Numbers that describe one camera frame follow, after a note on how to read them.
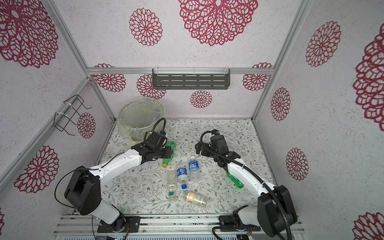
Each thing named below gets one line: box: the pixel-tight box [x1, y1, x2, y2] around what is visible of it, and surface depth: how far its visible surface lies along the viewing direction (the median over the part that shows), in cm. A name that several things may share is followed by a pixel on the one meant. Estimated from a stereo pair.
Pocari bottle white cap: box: [188, 155, 200, 181], surface depth 91 cm
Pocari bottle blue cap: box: [176, 162, 188, 190], surface depth 89 cm
